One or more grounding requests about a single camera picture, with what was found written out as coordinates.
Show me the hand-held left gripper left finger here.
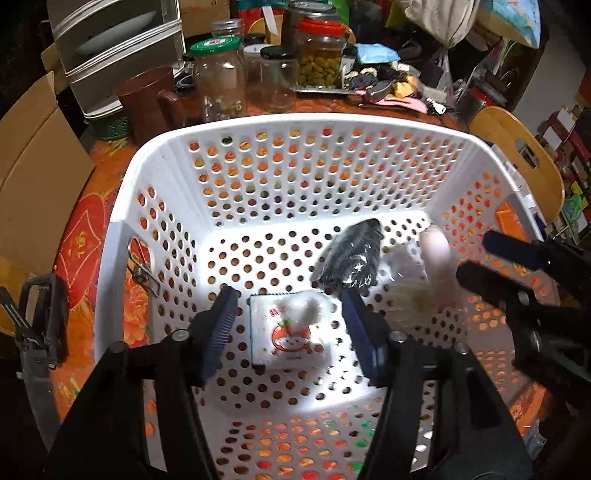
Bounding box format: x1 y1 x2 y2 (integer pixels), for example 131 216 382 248
44 285 241 480

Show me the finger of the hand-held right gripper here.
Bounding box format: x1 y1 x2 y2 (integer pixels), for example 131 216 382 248
482 230 591 296
456 261 555 333

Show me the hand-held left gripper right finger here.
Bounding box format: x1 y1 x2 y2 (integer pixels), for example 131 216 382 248
341 287 534 480

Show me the cream cloth pouch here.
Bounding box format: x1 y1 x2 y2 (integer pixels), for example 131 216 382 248
388 274 462 324

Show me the white ribbed pumpkin-shaped ball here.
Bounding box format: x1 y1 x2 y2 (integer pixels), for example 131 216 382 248
279 290 326 342

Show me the small cartoon print packet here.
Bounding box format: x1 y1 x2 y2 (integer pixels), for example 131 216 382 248
249 292 331 370

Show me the dark patterned pouch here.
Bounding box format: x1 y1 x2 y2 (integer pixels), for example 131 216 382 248
320 218 385 289

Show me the clear plastic bag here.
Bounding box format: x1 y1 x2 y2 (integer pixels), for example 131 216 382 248
381 240 428 282

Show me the white perforated plastic basket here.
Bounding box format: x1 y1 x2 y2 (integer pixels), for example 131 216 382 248
95 112 550 480

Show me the wooden chair back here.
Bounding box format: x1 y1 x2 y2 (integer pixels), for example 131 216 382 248
468 106 566 222

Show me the metal clip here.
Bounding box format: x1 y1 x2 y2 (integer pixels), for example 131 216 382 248
127 237 162 298

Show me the storage shelf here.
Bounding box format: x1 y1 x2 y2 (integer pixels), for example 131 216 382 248
536 88 591 241

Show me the black folding tool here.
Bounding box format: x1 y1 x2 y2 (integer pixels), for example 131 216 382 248
0 272 70 444

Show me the illustrated tote bag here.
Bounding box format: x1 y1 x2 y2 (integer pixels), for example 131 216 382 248
489 0 541 49

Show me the small green basket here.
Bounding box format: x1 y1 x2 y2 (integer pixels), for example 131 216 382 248
95 113 132 141

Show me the light blue pouch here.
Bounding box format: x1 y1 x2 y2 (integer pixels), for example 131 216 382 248
356 42 400 63

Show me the brown plastic mug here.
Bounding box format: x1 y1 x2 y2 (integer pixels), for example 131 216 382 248
115 66 188 144

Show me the white tote bag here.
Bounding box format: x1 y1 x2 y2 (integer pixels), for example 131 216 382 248
399 0 478 47

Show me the open cardboard box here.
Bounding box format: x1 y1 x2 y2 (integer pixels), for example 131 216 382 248
0 71 95 278

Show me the green lid glass jar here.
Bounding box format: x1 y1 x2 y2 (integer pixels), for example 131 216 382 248
190 36 247 123

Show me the black lid glass jar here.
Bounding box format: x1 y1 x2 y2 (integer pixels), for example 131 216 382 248
259 45 298 112

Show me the red lid glass jar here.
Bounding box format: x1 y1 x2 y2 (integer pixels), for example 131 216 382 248
295 18 348 90

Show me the grey stacked drawer unit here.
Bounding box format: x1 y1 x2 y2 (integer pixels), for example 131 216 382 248
46 0 188 123

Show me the clear lidless glass jar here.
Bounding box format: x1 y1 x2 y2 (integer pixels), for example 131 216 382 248
211 18 245 44

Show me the dark metal lid jar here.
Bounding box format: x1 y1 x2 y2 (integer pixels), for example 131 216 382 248
281 2 324 47

